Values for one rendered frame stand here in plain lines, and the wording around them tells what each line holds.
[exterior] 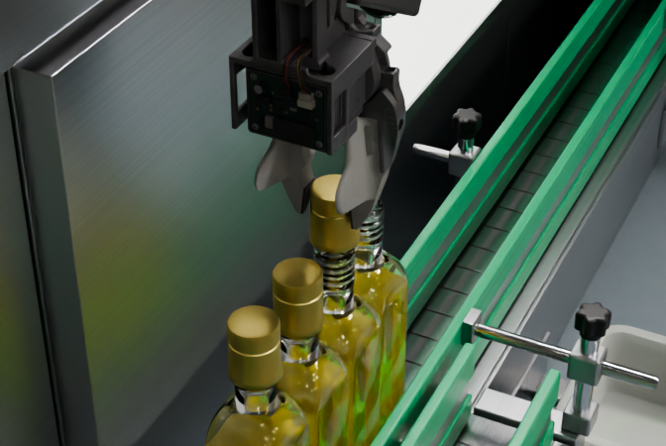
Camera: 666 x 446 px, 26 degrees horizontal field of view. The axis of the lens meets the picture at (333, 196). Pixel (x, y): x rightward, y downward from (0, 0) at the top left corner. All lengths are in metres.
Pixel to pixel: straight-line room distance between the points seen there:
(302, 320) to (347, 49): 0.19
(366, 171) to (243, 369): 0.15
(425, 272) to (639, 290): 0.36
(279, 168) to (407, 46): 0.48
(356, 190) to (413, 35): 0.51
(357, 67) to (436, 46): 0.63
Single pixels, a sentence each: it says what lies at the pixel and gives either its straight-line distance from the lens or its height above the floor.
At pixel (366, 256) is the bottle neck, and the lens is 1.07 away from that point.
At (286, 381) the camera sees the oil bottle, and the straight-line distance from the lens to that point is 0.99.
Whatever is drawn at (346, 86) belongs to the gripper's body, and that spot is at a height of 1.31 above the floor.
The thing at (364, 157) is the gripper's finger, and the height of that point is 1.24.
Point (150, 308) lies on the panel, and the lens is 1.06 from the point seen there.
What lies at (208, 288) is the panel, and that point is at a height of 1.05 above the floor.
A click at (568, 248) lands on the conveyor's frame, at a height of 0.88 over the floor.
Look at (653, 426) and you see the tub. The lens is 1.45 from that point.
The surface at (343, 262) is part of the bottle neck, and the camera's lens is 1.01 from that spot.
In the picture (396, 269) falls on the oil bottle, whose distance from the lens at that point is 1.09.
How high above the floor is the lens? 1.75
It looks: 35 degrees down
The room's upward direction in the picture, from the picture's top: straight up
